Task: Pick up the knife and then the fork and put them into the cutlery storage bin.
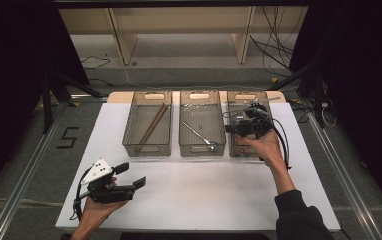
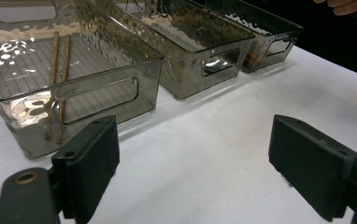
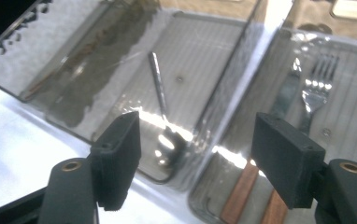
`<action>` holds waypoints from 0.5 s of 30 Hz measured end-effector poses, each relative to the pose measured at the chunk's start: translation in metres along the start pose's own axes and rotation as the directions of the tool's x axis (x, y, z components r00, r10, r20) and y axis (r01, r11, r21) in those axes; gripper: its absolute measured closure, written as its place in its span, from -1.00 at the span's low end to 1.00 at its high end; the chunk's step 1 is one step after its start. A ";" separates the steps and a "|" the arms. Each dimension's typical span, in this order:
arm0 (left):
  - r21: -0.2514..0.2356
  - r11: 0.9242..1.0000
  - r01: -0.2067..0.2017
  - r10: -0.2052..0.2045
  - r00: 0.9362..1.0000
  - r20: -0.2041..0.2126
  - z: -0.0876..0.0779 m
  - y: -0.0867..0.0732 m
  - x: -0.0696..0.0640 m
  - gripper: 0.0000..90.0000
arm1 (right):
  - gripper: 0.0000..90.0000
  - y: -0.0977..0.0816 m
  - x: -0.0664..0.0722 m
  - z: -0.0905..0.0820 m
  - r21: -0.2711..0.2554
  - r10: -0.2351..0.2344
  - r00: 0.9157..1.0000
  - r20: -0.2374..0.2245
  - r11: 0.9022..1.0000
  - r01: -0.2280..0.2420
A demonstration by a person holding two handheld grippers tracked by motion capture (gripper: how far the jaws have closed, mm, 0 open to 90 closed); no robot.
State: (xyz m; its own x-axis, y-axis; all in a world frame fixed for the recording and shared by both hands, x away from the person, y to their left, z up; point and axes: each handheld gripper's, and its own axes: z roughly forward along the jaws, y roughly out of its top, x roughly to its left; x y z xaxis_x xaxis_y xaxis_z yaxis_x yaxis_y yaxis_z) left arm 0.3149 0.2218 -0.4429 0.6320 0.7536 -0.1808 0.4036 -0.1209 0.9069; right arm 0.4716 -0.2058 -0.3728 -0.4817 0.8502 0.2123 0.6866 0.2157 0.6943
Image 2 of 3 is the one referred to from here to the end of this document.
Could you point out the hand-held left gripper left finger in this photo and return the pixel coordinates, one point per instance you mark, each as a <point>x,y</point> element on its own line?
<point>86,168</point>

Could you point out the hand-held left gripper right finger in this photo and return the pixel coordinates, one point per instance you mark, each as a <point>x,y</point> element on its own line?
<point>313,165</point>

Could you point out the smoky clear plastic bin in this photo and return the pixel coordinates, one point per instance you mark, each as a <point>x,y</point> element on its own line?
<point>111,68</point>
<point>260,34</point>
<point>182,74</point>

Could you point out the brown wooden chopstick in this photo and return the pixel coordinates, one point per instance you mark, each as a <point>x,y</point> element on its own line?
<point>66,59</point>
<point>54,59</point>

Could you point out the metal spoon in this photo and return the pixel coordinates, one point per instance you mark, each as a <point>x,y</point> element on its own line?
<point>218,64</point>

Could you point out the white table cover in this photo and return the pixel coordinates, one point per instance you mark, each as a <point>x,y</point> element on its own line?
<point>198,155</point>

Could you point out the dark curtain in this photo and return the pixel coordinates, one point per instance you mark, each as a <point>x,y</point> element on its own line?
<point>338,46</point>

